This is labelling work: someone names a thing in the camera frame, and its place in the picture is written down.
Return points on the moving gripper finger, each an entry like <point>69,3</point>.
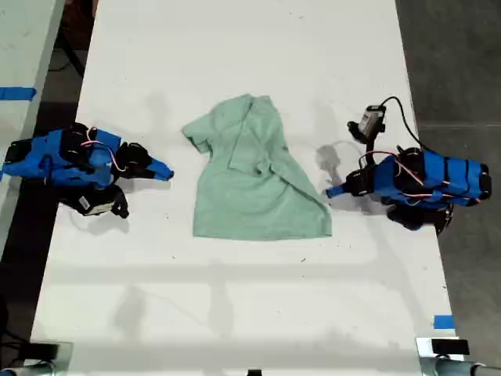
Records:
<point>152,174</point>

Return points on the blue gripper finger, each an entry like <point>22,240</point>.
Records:
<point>338,190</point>

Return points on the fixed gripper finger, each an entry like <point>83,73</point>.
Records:
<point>154,163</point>

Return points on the pale green T-shirt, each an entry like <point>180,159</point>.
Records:
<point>250,196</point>

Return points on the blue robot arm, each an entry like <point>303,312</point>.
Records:
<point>434,180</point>
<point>58,160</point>

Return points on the long blue tape strip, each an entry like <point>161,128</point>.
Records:
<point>17,94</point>

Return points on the white side table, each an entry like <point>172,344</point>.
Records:
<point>23,47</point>

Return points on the square blue tape piece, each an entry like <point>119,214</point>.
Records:
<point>444,322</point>

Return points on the metal table clamp plate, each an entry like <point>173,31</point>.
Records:
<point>424,352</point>
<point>64,354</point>

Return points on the small black box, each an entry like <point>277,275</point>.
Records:
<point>44,351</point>
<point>450,347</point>

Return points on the grey metal tube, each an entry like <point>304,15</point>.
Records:
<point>462,369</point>

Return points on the camera black stalk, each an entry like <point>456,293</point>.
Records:
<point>372,145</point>

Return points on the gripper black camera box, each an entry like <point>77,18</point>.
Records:
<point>96,205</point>
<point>370,119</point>

